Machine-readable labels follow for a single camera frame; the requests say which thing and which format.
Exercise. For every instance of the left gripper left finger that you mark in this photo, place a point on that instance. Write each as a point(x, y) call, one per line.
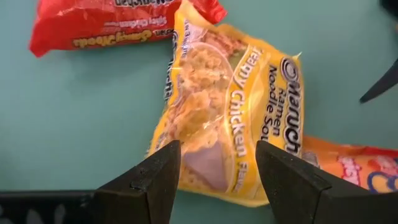
point(149, 193)

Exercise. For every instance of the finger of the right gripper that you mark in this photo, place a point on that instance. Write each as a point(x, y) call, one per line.
point(384, 82)
point(391, 5)

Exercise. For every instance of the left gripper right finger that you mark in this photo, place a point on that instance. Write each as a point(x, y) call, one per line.
point(289, 186)

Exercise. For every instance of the yellow Maruchan ramen packet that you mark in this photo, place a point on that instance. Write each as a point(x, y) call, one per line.
point(217, 102)

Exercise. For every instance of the orange Maruchan noodle packet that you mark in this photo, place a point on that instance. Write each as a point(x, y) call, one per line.
point(357, 168)

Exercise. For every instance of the red Maruchan noodle packet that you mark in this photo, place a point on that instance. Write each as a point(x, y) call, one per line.
point(102, 21)

